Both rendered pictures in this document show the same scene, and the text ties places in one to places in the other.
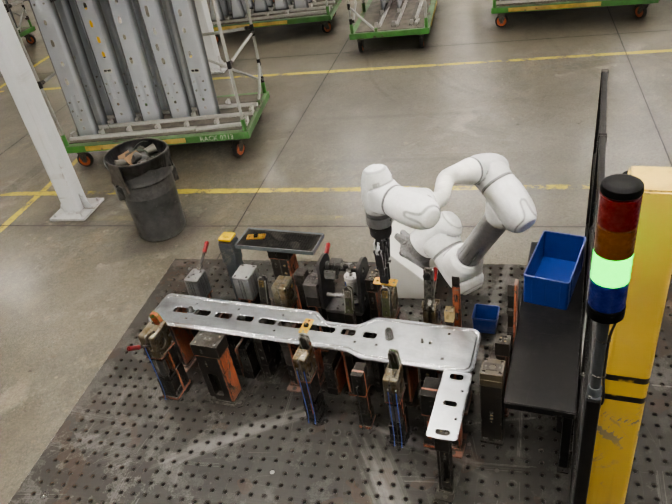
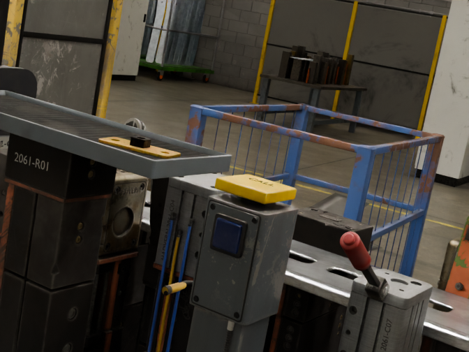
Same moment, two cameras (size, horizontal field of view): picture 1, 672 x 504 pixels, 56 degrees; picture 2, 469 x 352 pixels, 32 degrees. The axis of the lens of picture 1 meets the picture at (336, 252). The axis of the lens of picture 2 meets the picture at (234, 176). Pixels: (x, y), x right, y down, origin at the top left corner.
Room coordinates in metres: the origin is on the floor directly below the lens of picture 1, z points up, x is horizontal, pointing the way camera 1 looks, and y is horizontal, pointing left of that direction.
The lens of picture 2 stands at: (3.19, 0.53, 1.31)
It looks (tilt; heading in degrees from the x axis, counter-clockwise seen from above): 11 degrees down; 186
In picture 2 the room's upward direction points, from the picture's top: 10 degrees clockwise
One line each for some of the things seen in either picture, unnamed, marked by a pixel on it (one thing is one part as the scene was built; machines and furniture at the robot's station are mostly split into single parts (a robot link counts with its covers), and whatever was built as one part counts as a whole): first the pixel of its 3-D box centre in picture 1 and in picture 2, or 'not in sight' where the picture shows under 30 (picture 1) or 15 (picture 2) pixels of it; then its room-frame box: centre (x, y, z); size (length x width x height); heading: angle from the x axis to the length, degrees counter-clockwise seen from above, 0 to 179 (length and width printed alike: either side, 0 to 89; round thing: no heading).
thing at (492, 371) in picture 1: (492, 402); not in sight; (1.47, -0.45, 0.88); 0.08 x 0.08 x 0.36; 65
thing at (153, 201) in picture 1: (149, 191); not in sight; (4.54, 1.37, 0.36); 0.54 x 0.50 x 0.73; 162
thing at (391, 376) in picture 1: (395, 405); not in sight; (1.55, -0.12, 0.87); 0.12 x 0.09 x 0.35; 155
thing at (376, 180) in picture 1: (379, 189); not in sight; (1.76, -0.17, 1.64); 0.13 x 0.11 x 0.16; 34
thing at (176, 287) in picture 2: not in sight; (195, 281); (2.28, 0.41, 1.00); 0.12 x 0.01 x 0.01; 155
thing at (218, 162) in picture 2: (279, 240); (67, 127); (2.31, 0.23, 1.16); 0.37 x 0.14 x 0.02; 65
